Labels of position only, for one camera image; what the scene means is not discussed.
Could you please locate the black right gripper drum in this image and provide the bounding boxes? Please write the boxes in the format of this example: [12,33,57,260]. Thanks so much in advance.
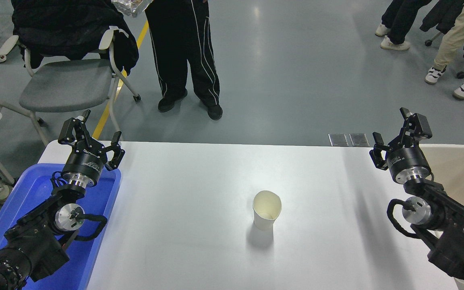
[385,144,431,180]

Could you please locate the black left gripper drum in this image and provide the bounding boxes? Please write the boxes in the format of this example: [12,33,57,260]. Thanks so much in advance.
[62,142,106,182]

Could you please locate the white paper cup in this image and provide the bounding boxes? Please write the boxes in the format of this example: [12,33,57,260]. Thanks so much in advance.
[253,191,282,231]

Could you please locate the grey seat chair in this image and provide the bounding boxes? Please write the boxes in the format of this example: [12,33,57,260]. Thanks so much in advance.
[0,26,142,146]

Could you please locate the blue plastic tray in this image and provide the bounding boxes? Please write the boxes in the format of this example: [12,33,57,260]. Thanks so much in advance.
[0,163,122,290]

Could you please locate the wheeled office chair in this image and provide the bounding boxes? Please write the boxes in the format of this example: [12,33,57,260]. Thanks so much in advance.
[425,31,464,79]

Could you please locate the black padded jacket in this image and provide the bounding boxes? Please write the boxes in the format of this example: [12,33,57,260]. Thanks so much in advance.
[10,0,140,76]

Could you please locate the dark hanging coat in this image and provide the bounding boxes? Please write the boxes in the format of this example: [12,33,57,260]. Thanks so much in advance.
[419,0,464,60]

